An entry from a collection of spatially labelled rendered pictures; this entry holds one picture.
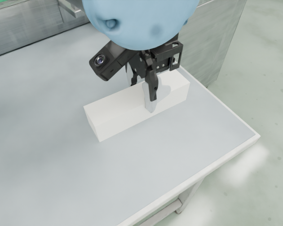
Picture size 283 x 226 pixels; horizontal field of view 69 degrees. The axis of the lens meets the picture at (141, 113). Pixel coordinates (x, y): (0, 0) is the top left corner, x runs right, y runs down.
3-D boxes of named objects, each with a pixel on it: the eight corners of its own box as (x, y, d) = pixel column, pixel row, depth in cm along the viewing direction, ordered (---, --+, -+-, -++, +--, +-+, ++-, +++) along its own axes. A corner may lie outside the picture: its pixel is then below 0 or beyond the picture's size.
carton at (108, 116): (185, 99, 53) (190, 82, 48) (99, 142, 45) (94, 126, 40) (171, 85, 56) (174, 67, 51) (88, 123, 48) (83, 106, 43)
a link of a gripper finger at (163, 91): (176, 109, 46) (173, 71, 40) (153, 120, 44) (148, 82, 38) (167, 103, 48) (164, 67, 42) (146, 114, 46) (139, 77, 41)
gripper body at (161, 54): (179, 71, 41) (191, 10, 32) (143, 87, 38) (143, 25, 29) (158, 51, 45) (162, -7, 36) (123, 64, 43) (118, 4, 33)
